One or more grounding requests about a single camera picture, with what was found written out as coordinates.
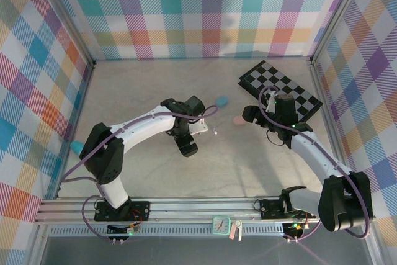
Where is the black grey folding chessboard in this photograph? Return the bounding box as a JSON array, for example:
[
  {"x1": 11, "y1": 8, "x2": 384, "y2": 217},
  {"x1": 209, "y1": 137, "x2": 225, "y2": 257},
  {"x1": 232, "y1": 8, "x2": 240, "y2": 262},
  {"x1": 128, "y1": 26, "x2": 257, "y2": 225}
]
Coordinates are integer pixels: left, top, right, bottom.
[{"x1": 238, "y1": 60, "x2": 323, "y2": 122}]

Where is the green square clock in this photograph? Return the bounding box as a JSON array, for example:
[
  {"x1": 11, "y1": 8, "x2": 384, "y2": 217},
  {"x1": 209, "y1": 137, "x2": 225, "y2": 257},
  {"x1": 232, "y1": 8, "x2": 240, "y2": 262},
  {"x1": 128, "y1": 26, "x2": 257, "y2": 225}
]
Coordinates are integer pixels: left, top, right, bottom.
[{"x1": 212, "y1": 217, "x2": 231, "y2": 235}]

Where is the blue toy bowling pin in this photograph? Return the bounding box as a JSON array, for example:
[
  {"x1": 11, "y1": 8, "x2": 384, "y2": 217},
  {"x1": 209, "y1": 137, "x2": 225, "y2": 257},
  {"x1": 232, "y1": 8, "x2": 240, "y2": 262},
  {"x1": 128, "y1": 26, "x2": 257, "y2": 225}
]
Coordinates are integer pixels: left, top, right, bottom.
[{"x1": 69, "y1": 140, "x2": 85, "y2": 156}]

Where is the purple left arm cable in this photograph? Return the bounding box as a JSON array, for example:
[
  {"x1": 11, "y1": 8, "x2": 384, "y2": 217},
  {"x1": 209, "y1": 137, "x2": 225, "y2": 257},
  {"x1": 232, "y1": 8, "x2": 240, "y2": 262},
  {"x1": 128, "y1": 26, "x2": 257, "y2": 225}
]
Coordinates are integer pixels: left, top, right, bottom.
[{"x1": 60, "y1": 105, "x2": 220, "y2": 243}]

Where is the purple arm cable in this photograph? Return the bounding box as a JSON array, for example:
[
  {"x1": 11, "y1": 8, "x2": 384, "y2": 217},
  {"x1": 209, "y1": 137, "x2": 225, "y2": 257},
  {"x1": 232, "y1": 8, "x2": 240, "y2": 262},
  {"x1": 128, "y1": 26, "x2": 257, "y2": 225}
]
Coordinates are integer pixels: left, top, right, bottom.
[
  {"x1": 60, "y1": 105, "x2": 220, "y2": 243},
  {"x1": 259, "y1": 84, "x2": 373, "y2": 244}
]

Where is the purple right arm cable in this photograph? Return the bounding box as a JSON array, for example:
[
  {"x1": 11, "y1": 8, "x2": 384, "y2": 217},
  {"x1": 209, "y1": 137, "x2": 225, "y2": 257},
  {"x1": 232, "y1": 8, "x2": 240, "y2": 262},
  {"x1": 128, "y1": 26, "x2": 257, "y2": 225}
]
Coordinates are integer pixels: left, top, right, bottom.
[{"x1": 259, "y1": 84, "x2": 373, "y2": 244}]

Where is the aluminium side floor rail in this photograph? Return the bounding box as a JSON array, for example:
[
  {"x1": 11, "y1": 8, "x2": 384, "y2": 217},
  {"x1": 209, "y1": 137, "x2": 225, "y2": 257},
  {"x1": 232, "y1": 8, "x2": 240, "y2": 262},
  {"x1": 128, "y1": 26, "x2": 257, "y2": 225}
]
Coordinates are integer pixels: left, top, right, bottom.
[{"x1": 308, "y1": 58, "x2": 356, "y2": 197}]

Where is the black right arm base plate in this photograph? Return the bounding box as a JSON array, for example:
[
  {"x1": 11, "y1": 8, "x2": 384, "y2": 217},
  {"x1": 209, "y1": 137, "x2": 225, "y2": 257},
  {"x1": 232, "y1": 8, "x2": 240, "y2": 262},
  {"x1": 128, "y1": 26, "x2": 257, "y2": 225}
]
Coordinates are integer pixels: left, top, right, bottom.
[{"x1": 258, "y1": 199, "x2": 318, "y2": 220}]

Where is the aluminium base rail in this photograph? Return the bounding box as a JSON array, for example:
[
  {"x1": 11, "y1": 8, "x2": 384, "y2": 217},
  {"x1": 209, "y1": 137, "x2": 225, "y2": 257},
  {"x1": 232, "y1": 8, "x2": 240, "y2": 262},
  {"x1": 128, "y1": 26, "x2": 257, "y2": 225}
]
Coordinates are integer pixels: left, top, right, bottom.
[{"x1": 33, "y1": 197, "x2": 378, "y2": 226}]

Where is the aluminium corner post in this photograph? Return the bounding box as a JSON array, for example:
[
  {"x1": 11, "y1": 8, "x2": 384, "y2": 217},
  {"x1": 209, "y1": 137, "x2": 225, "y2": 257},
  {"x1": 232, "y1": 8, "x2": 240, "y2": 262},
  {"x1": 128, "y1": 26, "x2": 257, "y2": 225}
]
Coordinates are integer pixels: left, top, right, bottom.
[
  {"x1": 30, "y1": 0, "x2": 97, "y2": 70},
  {"x1": 308, "y1": 0, "x2": 372, "y2": 66}
]

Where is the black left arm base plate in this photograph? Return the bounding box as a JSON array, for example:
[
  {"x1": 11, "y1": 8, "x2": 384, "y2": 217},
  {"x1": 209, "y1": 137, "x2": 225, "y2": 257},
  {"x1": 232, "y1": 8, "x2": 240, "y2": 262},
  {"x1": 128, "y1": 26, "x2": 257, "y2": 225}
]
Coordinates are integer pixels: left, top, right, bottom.
[{"x1": 94, "y1": 200, "x2": 151, "y2": 222}]

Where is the perforated metal cable tray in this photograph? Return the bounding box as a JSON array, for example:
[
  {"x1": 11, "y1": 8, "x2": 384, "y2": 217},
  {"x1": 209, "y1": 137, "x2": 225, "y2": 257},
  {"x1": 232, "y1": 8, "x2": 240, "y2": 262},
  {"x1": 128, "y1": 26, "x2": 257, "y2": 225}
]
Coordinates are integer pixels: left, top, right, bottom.
[{"x1": 49, "y1": 226, "x2": 288, "y2": 237}]

